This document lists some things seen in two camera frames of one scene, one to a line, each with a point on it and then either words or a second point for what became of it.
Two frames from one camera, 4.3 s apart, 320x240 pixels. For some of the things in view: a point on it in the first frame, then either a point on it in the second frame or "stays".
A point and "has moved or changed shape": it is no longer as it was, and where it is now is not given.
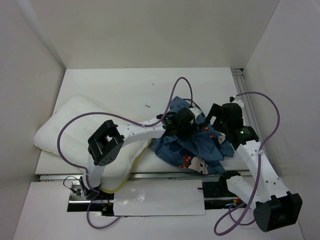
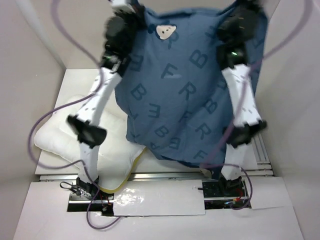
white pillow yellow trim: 66,134 stays
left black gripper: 190,128 → 139,16
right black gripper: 215,111 → 253,5
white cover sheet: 159,197 stays
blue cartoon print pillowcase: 204,151 has moved or changed shape
